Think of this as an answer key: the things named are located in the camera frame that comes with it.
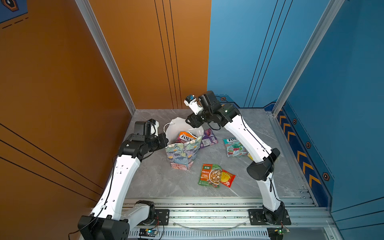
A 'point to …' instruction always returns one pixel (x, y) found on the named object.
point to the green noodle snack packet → (211, 174)
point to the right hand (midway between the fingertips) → (189, 117)
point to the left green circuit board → (148, 232)
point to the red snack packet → (227, 178)
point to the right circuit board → (277, 233)
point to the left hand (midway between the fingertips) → (168, 138)
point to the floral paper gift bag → (177, 152)
